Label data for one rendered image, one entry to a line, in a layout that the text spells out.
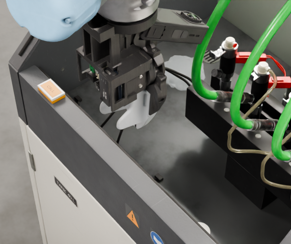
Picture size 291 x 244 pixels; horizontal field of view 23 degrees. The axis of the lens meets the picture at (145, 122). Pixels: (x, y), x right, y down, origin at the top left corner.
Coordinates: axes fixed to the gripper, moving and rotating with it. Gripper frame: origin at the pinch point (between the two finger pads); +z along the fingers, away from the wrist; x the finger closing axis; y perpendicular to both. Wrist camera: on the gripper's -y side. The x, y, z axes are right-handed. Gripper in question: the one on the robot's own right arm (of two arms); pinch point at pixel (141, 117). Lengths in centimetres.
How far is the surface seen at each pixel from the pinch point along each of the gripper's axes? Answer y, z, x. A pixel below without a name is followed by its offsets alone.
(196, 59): -13.2, -0.3, -3.6
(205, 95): -15.3, 8.1, -3.3
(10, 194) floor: -13, 120, -88
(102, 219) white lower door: -3.0, 45.2, -16.3
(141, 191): -4.0, 25.3, -5.1
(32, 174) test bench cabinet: -3, 60, -45
